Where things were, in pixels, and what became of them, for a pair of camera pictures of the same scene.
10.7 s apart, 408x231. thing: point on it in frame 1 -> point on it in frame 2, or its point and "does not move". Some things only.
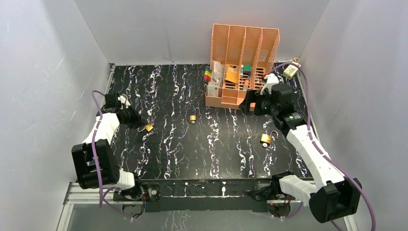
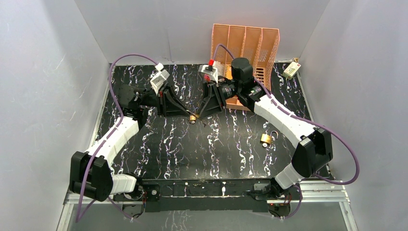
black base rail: [209, 194] does not move
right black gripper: [252, 96] -> [214, 102]
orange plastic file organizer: [241, 58] does not move
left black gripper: [135, 118] -> [161, 103]
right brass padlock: [267, 139] does not move
